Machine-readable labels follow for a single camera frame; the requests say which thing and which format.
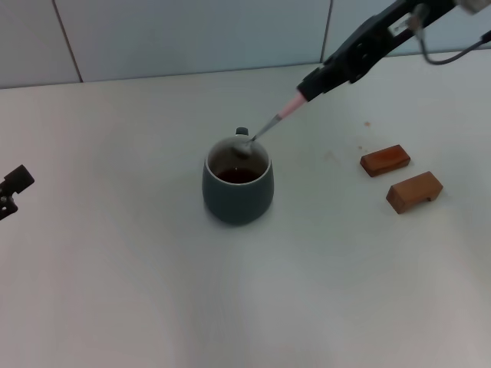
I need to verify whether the pink handled metal spoon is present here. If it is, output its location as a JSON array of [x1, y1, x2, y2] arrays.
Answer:
[[232, 95, 308, 160]]

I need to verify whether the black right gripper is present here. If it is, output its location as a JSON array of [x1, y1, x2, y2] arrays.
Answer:
[[297, 0, 461, 104]]

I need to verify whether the light notched wooden block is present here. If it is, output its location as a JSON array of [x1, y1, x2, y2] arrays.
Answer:
[[385, 171, 444, 214]]

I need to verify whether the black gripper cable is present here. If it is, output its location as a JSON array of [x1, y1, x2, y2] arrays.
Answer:
[[416, 32, 491, 66]]

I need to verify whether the dark flat wooden block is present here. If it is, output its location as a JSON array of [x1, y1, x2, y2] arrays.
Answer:
[[359, 144, 412, 178]]

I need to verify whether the grey ceramic mug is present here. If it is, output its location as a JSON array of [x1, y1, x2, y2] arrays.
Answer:
[[202, 126, 275, 226]]

